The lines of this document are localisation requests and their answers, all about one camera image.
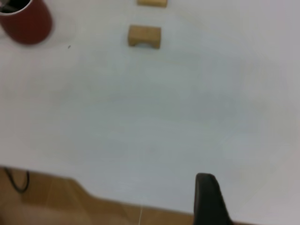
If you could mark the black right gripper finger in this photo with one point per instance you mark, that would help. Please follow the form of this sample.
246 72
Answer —
208 201

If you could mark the red ceramic mug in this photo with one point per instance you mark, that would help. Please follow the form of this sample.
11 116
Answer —
28 23

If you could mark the arched wooden block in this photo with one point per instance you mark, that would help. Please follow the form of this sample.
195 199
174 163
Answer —
145 34

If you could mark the flat rectangular wooden block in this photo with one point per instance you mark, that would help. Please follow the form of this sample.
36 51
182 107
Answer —
152 2

